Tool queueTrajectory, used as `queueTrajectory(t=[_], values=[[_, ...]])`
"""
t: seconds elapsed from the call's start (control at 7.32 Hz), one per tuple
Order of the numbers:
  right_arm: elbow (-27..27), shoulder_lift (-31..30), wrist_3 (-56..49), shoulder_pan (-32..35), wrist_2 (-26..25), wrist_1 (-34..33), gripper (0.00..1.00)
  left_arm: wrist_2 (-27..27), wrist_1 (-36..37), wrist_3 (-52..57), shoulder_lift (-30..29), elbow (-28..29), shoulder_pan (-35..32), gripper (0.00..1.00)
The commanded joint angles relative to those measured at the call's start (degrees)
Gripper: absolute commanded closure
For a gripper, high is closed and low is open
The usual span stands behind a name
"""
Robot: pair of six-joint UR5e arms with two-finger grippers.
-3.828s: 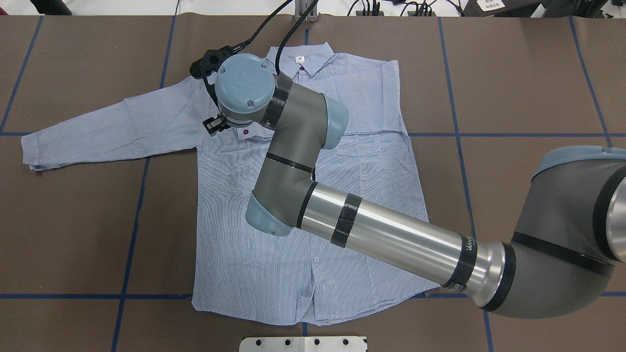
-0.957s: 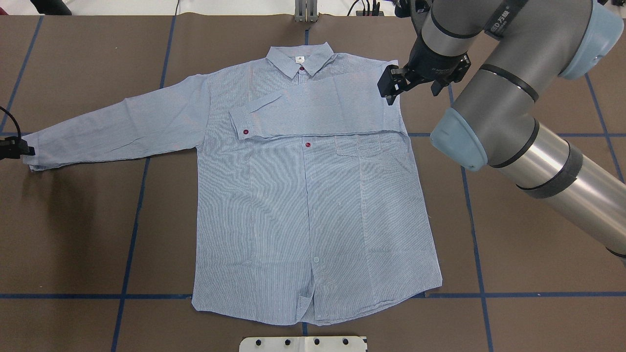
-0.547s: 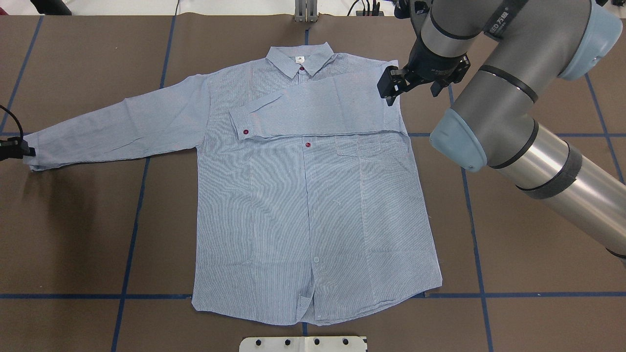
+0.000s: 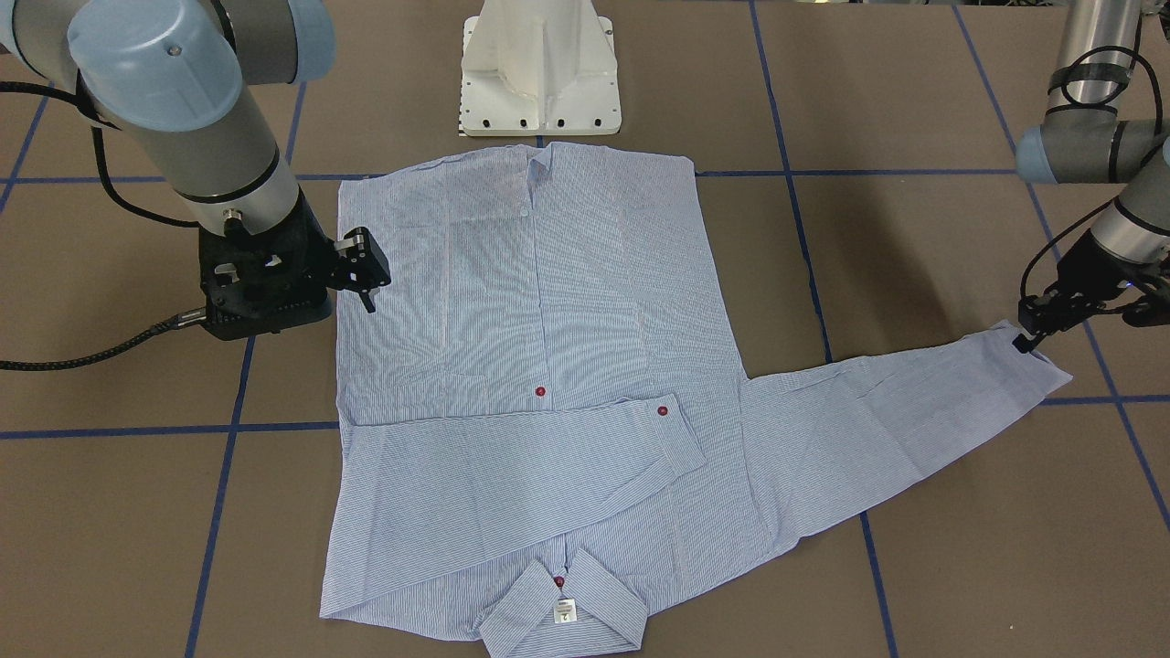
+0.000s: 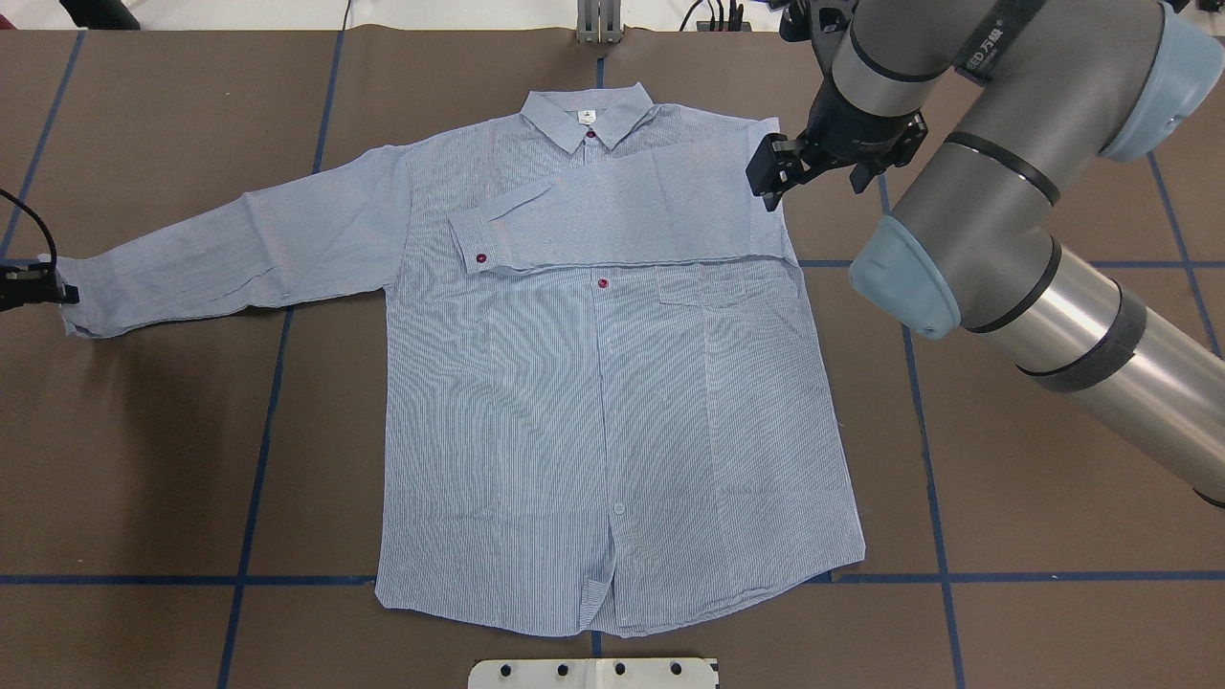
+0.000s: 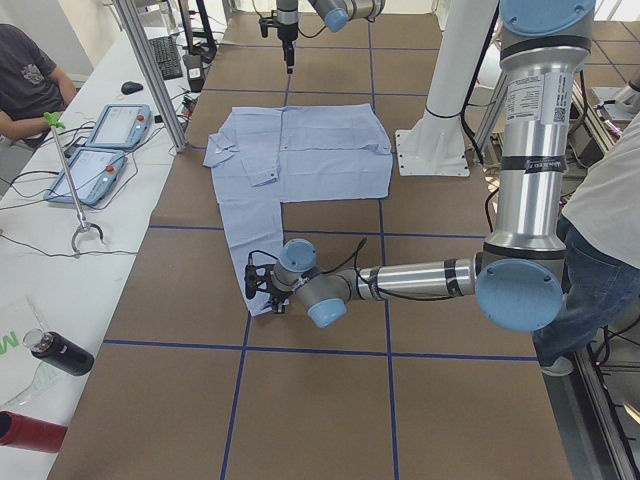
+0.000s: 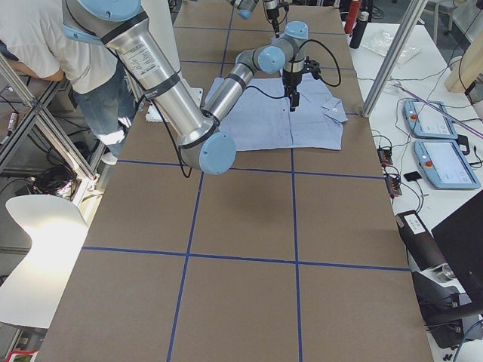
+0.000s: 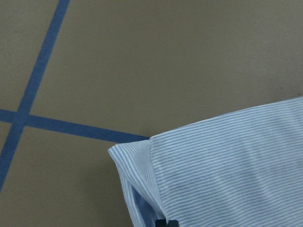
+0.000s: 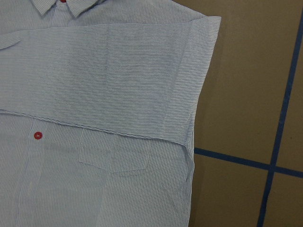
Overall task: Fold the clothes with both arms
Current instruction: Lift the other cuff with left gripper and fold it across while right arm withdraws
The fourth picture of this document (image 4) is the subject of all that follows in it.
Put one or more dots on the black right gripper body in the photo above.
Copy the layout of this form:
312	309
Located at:
358	264

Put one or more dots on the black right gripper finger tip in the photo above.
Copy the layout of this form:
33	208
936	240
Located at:
361	267

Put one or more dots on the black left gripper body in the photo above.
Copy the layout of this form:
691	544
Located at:
1090	272

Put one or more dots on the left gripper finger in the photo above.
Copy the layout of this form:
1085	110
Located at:
1038	319

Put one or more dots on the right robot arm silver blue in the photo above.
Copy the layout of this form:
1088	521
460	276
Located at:
176	77

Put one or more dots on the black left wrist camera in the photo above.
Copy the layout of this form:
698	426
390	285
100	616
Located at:
1147	311

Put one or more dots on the light blue striped shirt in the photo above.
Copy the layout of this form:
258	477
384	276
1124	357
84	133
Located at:
546	429

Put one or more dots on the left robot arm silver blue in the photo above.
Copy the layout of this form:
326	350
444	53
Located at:
1106	123

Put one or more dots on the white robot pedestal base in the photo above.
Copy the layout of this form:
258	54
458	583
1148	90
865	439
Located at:
539	68

